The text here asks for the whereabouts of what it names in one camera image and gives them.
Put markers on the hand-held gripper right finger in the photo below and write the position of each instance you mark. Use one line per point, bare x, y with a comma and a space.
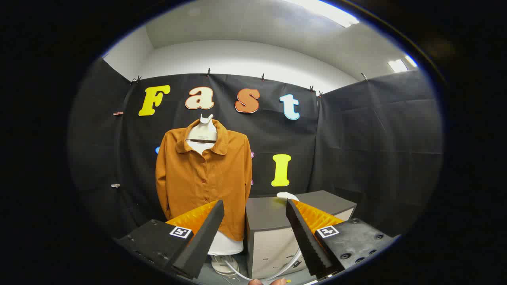
303, 237

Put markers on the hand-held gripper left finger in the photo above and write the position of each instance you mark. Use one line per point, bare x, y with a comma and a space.
206, 231

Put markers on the brown button-up shirt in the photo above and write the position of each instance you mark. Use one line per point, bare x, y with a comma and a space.
198, 178

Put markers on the white mannequin torso stand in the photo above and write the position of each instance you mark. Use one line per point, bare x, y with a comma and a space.
225, 245

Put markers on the grey cabinet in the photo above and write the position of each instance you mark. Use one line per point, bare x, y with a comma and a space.
269, 237

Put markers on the black backdrop cloth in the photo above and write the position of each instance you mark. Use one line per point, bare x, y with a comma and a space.
376, 150

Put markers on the row of black backdrop clips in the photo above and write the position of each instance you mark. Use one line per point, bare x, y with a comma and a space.
262, 76

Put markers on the small ceiling light panel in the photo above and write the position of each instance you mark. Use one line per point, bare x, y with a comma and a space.
402, 64

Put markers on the long ceiling light panel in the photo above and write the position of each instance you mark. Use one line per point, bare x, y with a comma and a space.
323, 11

